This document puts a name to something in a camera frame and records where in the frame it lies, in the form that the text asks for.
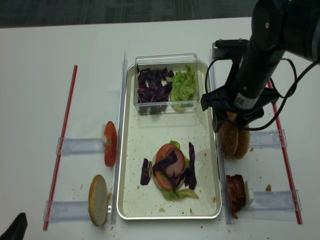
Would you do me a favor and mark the white block behind bacon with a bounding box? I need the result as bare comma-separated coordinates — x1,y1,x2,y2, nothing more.
244,181,254,209

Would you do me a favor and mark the purple cabbage piece left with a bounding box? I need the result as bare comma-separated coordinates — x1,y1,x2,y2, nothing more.
140,158,152,186

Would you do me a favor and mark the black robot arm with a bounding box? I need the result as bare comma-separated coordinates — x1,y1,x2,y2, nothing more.
200,0,320,132

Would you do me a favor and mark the bottom bun half upright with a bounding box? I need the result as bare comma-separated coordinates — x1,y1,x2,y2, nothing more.
88,174,108,227

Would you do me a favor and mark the clear holder upper right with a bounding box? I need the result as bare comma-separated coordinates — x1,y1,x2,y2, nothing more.
249,129,287,149

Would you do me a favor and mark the bottom bun on tray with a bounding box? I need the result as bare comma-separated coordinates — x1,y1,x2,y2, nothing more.
150,153,185,192

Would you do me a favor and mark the right red strip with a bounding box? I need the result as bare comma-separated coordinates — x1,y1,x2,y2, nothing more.
267,80,303,225

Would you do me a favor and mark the tomato slices stack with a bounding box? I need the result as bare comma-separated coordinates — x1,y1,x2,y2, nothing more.
104,121,118,167

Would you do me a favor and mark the bacon meat slices stack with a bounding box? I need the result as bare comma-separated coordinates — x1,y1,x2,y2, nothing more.
226,174,247,219

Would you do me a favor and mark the chopped purple cabbage pile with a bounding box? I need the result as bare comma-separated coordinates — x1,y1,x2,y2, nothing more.
137,66,174,104

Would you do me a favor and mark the clear holder lower right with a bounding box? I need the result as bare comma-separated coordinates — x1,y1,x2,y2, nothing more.
247,190,302,212

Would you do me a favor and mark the green lettuce leaf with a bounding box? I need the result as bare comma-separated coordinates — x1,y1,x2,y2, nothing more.
158,186,199,201

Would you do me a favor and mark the purple cabbage on ham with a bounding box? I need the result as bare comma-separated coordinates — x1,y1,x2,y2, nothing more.
152,149,178,174

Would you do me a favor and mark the sesame bun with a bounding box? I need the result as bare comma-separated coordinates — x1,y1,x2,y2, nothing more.
233,129,250,159
219,121,239,156

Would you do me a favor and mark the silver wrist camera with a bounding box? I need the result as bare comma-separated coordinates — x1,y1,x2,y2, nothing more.
212,38,249,61

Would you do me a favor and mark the red strip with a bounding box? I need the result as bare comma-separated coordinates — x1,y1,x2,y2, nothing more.
267,80,303,225
42,65,78,232

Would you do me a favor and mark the black object bottom left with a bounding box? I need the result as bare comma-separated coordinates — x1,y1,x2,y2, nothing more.
0,212,28,240

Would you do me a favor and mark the clear holder lower left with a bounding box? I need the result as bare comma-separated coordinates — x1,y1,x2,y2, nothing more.
43,200,90,222

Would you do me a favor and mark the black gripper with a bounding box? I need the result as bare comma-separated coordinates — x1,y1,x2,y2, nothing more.
200,84,279,133

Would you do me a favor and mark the white metal tray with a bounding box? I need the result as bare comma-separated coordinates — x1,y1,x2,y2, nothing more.
116,66,222,220

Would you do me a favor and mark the clear rail right of tray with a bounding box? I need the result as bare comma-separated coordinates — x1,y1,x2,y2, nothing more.
208,64,234,225

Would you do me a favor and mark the left red strip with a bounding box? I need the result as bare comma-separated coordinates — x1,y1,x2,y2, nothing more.
42,65,78,232

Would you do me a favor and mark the pink ham slice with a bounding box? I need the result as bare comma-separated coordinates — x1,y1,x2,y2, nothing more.
164,147,185,178

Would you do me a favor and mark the long purple cabbage strip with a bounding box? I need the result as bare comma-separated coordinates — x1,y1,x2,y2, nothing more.
184,142,197,190

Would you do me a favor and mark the clear holder upper left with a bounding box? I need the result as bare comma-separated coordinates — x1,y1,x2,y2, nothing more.
56,138,105,156

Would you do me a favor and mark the clear plastic container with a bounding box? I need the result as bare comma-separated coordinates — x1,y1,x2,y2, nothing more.
133,53,203,115

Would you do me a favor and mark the chopped green lettuce pile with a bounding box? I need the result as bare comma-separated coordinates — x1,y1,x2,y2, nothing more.
165,65,197,102

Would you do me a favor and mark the clear holder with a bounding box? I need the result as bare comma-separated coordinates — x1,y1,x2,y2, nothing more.
43,200,90,222
56,138,105,156
249,129,287,149
247,190,302,212

